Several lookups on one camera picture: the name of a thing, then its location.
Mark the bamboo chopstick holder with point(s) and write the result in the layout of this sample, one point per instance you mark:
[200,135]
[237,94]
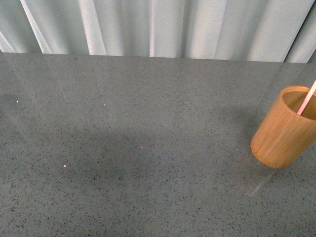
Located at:
[283,134]

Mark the white curtain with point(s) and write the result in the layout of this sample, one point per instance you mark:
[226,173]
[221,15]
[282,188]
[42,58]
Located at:
[251,30]

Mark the pink chopstick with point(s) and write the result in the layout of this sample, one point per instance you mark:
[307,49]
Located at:
[307,98]

